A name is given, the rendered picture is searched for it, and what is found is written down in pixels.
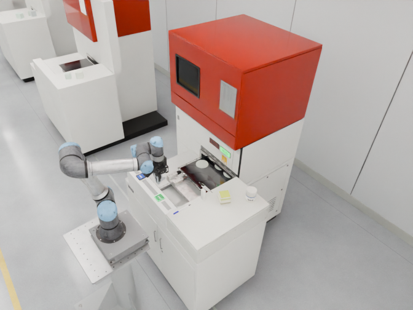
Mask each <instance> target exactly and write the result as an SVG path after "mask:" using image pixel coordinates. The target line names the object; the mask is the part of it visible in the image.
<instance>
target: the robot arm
mask: <svg viewBox="0 0 413 310"><path fill-rule="evenodd" d="M130 149H131V153H132V156H133V157H135V158H128V159H115V160H108V161H95V162H89V161H87V159H86V157H85V156H84V155H83V154H82V152H81V147H80V146H79V145H78V144H77V143H75V142H67V143H64V144H62V145H61V146H60V148H59V152H58V154H59V161H60V170H61V171H62V172H63V173H64V174H65V175H66V176H68V177H71V178H79V179H80V181H81V182H83V184H84V185H85V186H86V188H87V189H88V190H89V191H90V192H91V197H92V199H93V200H94V201H95V202H96V207H97V215H98V218H99V221H100V227H99V235H100V237H101V238H102V239H104V240H114V239H117V238H118V237H120V236H121V234H122V233H123V226H122V223H121V222H120V221H119V217H118V213H117V206H116V202H115V199H114V193H113V190H112V189H111V188H110V187H109V186H106V185H103V184H102V183H101V181H100V180H99V179H98V178H97V176H96V175H105V174H111V173H122V172H133V171H139V170H140V171H141V172H142V173H143V175H144V176H145V177H147V178H148V177H149V176H150V175H151V174H152V173H153V176H154V179H155V181H156V183H157V184H158V185H159V184H160V182H161V181H163V180H164V179H165V177H163V176H162V174H164V173H168V172H169V171H167V169H168V165H167V158H166V157H165V156H164V153H163V140H162V138H161V137H157V136H156V137H152V138H151V140H150V141H149V142H146V143H140V144H136V145H132V146H131V147H130ZM150 154H152V161H151V158H150Z"/></svg>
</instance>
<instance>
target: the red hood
mask: <svg viewBox="0 0 413 310"><path fill-rule="evenodd" d="M168 41H169V56H170V84H171V102H172V103H173V104H175V105H176V106H177V107H178V108H180V109H181V110H183V111H184V112H185V113H186V114H188V115H189V116H190V117H191V118H193V119H194V120H195V121H197V122H198V123H199V124H201V125H202V126H203V127H204V128H206V129H207V130H209V131H210V132H211V133H212V134H213V135H215V136H216V137H218V138H219V139H220V140H221V141H223V142H224V143H225V144H226V145H228V146H229V147H231V148H232V149H233V150H234V151H236V150H238V149H240V148H242V147H244V146H246V145H248V144H250V143H252V142H254V141H257V140H259V139H261V138H263V137H265V136H267V135H269V134H271V133H273V132H276V131H278V130H280V129H282V128H284V127H286V126H287V125H290V124H292V123H293V122H296V121H298V120H300V119H302V118H304V117H305V113H306V110H307V105H308V102H309V98H310V94H311V91H312V86H313V82H314V79H315V75H316V71H317V67H318V62H319V59H320V55H321V51H322V47H323V45H322V44H320V43H318V42H315V41H313V40H310V39H307V38H305V37H302V36H300V35H297V34H294V33H292V32H289V31H286V30H284V29H281V28H279V27H277V26H274V25H271V24H269V23H266V22H263V21H261V20H258V19H256V18H253V17H250V16H248V15H245V14H241V15H236V16H232V17H227V18H222V19H219V20H213V21H210V22H205V23H199V24H196V25H191V26H185V27H182V28H177V29H173V30H168Z"/></svg>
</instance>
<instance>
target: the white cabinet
mask: <svg viewBox="0 0 413 310"><path fill-rule="evenodd" d="M125 181H126V185H127V192H128V198H129V203H130V210H131V214H132V216H133V217H135V218H136V219H137V220H138V221H139V223H140V224H141V227H142V228H143V230H144V231H145V232H146V234H147V235H148V236H149V237H148V240H149V242H148V244H149V246H150V249H149V250H148V251H147V253H148V254H149V256H150V257H151V258H152V260H153V261H154V263H155V264H156V265H157V267H158V268H159V269H160V271H161V272H162V274H163V275H164V276H165V278H166V279H167V281H168V282H169V283H170V285H171V286H172V287H173V289H174V290H175V292H176V293H177V294H178V296H179V297H180V298H181V300H182V301H183V303H184V304H185V305H186V307H187V308H188V310H209V309H210V308H211V307H213V306H214V305H215V304H216V303H218V302H219V301H221V300H222V299H223V298H225V297H226V296H227V295H228V294H230V293H231V292H233V291H234V290H235V289H236V288H238V287H239V286H241V284H243V283H244V282H246V281H247V280H248V279H250V278H251V277H253V276H254V274H255V271H256V266H257V262H258V257H259V252H260V249H261V244H262V238H263V235H264V230H265V226H266V221H267V219H265V220H264V221H262V222H260V223H259V224H257V225H256V226H254V227H253V228H251V229H250V230H248V231H247V232H245V233H244V234H242V235H241V236H239V237H238V238H236V239H234V240H233V241H232V242H230V243H228V244H227V245H225V246H224V247H223V248H221V249H219V250H218V251H217V252H214V253H213V254H212V255H210V256H209V257H207V258H205V259H204V260H203V261H201V262H200V263H198V264H196V262H195V261H194V260H193V259H192V258H191V257H190V255H189V254H188V253H187V252H186V251H185V249H184V248H183V247H182V246H181V244H180V243H179V242H178V241H177V240H176V239H175V237H174V236H173V235H172V234H171V232H170V231H169V230H168V229H167V228H166V227H165V226H164V225H163V224H162V222H161V221H160V220H159V219H158V218H157V217H156V215H155V214H154V213H153V212H152V210H151V209H150V208H149V207H148V206H147V205H146V203H145V202H144V201H143V200H142V198H140V196H139V195H138V194H137V192H136V191H135V190H134V189H133V188H132V186H131V185H130V184H129V183H128V181H127V180H125Z"/></svg>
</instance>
